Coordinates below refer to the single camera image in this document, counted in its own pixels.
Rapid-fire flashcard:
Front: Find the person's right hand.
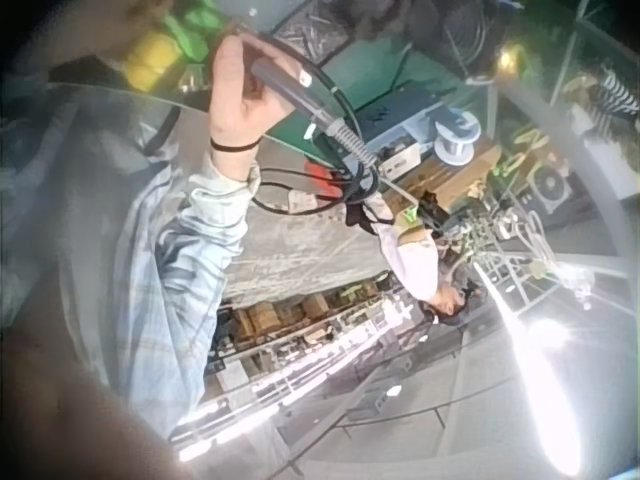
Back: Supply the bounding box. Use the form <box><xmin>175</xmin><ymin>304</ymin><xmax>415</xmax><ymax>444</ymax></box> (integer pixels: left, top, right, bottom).
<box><xmin>207</xmin><ymin>34</ymin><xmax>300</xmax><ymax>150</ymax></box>

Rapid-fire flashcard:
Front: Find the grey cooling fan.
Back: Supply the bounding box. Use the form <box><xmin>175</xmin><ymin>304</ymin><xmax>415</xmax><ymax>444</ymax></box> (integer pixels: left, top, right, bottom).
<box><xmin>524</xmin><ymin>162</ymin><xmax>574</xmax><ymax>216</ymax></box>

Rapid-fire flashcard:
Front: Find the black soldering iron cable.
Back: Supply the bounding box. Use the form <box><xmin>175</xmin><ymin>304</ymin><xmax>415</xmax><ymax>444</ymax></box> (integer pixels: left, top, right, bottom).
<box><xmin>233</xmin><ymin>29</ymin><xmax>387</xmax><ymax>219</ymax></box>

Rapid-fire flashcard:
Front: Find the blue soldering station box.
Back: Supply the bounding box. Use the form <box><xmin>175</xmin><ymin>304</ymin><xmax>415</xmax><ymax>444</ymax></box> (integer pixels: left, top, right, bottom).
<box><xmin>355</xmin><ymin>87</ymin><xmax>451</xmax><ymax>151</ymax></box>

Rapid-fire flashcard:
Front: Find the red tool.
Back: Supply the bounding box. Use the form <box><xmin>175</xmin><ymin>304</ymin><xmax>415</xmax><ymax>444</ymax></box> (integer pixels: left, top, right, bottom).
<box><xmin>303</xmin><ymin>160</ymin><xmax>346</xmax><ymax>201</ymax></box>

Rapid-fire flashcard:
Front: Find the thin black wrist band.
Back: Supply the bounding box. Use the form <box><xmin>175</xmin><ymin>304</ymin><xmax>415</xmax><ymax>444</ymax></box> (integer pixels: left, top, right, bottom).
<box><xmin>209</xmin><ymin>138</ymin><xmax>262</xmax><ymax>153</ymax></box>

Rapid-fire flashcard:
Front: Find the green plastic object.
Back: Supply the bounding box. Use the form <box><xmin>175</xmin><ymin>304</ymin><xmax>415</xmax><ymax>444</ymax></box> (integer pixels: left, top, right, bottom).
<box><xmin>158</xmin><ymin>9</ymin><xmax>221</xmax><ymax>64</ymax></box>

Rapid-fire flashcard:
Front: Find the green work mat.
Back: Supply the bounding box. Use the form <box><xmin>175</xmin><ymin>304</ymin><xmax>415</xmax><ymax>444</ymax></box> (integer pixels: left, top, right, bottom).
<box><xmin>259</xmin><ymin>42</ymin><xmax>464</xmax><ymax>166</ymax></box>

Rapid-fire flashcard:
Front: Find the cluttered storage shelf rack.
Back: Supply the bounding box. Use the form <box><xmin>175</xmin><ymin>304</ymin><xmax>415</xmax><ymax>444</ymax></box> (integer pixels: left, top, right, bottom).
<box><xmin>167</xmin><ymin>269</ymin><xmax>441</xmax><ymax>461</ymax></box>

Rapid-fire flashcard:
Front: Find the tray of metal screws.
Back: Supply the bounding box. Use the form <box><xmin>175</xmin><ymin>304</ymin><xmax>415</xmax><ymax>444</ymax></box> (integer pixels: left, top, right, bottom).
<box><xmin>273</xmin><ymin>10</ymin><xmax>351</xmax><ymax>64</ymax></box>

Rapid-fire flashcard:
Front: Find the grey soldering iron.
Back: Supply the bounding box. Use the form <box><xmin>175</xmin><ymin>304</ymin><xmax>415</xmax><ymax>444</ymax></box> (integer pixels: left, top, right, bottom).
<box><xmin>249</xmin><ymin>57</ymin><xmax>377</xmax><ymax>167</ymax></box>

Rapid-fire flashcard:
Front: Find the solder wire spool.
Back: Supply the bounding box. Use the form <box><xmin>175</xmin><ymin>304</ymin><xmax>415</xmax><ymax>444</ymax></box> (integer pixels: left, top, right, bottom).
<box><xmin>430</xmin><ymin>110</ymin><xmax>483</xmax><ymax>166</ymax></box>

